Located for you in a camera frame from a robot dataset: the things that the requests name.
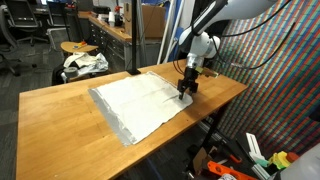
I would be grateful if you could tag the crumpled white cloth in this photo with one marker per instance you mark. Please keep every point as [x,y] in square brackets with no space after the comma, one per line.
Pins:
[87,63]

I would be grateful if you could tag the wooden workbench with drawers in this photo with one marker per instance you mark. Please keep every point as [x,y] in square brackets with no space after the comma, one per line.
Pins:
[116,45]

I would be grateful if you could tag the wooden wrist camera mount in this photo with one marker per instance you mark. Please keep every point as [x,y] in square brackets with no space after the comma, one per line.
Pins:
[207,72]

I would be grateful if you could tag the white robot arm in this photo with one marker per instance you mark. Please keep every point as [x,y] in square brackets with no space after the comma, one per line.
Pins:
[199,45]

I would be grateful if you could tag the black office chair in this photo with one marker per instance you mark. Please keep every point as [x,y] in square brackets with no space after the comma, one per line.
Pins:
[22,17]

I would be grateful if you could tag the yellow green toy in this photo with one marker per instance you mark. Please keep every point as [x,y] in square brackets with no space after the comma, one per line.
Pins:
[279,160]

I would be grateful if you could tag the white towel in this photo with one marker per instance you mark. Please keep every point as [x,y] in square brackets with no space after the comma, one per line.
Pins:
[136,106]

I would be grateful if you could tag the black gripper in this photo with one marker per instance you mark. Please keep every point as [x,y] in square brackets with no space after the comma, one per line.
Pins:
[188,82]

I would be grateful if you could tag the large cardboard box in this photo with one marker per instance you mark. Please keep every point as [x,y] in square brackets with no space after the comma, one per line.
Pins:
[153,20]

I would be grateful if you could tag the grey duct tape roll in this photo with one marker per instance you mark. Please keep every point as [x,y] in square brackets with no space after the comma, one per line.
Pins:
[71,72]

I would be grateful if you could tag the round wooden stool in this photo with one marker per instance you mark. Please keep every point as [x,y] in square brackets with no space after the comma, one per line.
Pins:
[72,47]

